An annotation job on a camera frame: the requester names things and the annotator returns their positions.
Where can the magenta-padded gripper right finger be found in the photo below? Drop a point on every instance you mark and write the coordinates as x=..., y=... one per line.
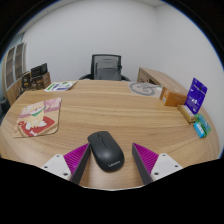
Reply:
x=163, y=165

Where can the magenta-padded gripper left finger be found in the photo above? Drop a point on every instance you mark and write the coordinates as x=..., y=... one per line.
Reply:
x=60, y=165

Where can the black computer mouse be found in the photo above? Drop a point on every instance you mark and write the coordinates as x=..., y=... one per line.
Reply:
x=106, y=151

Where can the cartoon dog print mouse pad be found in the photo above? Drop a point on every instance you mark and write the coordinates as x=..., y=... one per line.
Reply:
x=37, y=116

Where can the small blue box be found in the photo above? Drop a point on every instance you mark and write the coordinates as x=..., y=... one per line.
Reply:
x=199, y=130

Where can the small tan box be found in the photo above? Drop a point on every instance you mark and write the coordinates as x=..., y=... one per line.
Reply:
x=186, y=113

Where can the small green box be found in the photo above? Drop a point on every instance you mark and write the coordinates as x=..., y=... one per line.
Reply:
x=204, y=123

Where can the orange cardboard box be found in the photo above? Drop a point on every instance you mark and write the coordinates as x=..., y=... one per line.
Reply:
x=173, y=97

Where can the purple retail package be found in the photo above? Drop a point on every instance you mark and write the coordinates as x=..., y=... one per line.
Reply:
x=196, y=95

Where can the white sheet with coloured shapes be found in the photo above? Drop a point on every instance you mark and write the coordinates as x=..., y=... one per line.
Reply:
x=60, y=86

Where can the brown cardboard box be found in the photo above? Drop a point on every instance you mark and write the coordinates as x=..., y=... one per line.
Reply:
x=41, y=81

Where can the wooden side desk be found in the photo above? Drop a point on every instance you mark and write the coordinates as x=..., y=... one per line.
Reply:
x=160, y=77

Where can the dark brown tall box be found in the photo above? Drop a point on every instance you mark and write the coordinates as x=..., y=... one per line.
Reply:
x=26, y=80

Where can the wooden shelf cabinet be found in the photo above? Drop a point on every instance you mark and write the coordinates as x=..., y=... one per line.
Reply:
x=13, y=70

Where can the grey backpack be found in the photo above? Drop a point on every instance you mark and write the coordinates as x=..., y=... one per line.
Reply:
x=107, y=70

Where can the black mesh office chair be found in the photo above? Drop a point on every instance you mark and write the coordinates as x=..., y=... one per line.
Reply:
x=96, y=57

